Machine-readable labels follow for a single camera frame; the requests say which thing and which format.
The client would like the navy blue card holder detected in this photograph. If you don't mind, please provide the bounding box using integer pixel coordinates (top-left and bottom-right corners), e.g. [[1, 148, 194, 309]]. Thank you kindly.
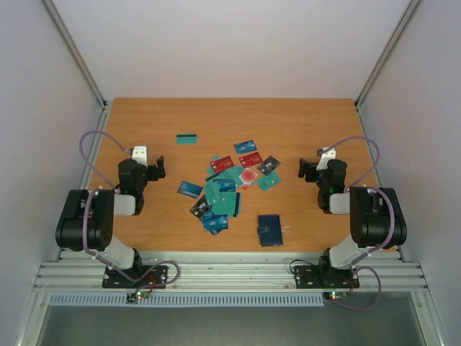
[[257, 214, 283, 247]]

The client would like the blue card bottom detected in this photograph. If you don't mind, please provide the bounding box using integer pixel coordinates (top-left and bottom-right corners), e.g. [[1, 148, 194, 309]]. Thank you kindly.
[[202, 214, 228, 236]]

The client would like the blue card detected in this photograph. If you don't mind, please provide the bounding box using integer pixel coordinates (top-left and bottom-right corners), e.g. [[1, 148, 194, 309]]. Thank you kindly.
[[213, 179, 236, 192], [202, 214, 228, 236], [234, 140, 257, 155], [177, 181, 203, 199]]

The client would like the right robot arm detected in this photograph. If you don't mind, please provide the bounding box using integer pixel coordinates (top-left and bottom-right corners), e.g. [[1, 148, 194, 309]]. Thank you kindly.
[[298, 159, 408, 287]]

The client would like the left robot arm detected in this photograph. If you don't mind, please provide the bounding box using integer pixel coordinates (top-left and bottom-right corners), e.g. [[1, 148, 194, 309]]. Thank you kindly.
[[55, 156, 166, 287]]

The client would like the lone green card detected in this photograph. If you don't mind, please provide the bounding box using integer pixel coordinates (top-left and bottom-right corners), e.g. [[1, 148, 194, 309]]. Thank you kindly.
[[176, 133, 197, 145]]

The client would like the black card right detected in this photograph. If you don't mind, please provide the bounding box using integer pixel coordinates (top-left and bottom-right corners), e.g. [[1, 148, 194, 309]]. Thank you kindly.
[[257, 156, 280, 176]]

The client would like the black card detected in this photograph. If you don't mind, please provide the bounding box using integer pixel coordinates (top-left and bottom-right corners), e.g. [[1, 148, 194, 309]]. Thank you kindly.
[[189, 195, 211, 218], [257, 156, 280, 176]]

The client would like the blue card left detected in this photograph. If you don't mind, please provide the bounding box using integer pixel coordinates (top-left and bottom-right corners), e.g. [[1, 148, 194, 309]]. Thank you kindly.
[[177, 181, 203, 199]]

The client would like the green card right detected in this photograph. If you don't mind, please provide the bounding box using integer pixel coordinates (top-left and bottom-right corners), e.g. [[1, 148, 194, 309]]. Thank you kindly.
[[256, 171, 281, 191]]

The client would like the red VIP card right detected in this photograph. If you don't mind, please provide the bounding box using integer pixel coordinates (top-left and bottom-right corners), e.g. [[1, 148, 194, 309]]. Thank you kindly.
[[238, 151, 263, 168]]

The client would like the red vip card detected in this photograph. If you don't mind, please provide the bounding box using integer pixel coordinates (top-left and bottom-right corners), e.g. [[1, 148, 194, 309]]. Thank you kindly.
[[238, 151, 263, 168], [210, 156, 234, 173]]

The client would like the white red card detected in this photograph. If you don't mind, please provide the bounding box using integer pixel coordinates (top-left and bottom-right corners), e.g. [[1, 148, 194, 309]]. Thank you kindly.
[[239, 168, 258, 190]]

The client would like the black card lower left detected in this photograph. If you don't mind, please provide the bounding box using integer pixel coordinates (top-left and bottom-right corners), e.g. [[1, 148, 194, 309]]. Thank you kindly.
[[189, 195, 211, 218]]

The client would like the red VIP card left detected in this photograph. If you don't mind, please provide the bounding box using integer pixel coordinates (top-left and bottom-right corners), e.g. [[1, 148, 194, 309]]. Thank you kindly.
[[210, 156, 234, 173]]

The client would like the green card centre left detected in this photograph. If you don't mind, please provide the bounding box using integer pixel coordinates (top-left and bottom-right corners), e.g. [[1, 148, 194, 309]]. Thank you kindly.
[[204, 182, 223, 205]]

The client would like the blue card top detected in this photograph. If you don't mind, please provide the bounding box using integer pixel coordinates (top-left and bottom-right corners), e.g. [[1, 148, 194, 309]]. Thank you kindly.
[[234, 140, 257, 155]]

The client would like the blue card centre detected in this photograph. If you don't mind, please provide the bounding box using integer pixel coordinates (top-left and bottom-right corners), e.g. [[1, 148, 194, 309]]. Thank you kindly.
[[213, 179, 236, 192]]

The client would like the green card with stripe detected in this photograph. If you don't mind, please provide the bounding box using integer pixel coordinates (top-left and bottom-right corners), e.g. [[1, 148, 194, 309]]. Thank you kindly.
[[212, 192, 241, 217]]

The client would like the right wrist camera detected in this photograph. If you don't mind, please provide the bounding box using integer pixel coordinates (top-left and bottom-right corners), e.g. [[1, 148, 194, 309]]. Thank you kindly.
[[316, 147, 336, 171]]

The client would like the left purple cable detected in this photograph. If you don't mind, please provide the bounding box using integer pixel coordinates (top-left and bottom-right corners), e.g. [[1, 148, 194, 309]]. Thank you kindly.
[[79, 130, 181, 289]]

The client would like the purple cable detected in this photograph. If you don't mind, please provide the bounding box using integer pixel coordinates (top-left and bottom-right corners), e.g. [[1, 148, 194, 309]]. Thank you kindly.
[[326, 136, 397, 311], [79, 130, 181, 289]]

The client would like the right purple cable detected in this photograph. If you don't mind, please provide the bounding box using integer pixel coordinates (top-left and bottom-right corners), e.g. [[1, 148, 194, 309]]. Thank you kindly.
[[326, 136, 397, 311]]

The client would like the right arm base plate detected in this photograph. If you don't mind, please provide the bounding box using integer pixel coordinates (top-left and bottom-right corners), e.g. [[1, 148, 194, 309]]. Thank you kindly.
[[292, 265, 360, 290]]

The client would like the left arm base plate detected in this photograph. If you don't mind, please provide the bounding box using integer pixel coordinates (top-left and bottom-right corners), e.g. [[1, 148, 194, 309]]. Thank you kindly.
[[102, 265, 169, 289]]

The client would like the grey slotted cable duct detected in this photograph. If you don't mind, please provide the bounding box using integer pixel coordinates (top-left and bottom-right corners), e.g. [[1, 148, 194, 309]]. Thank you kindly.
[[49, 292, 324, 308]]

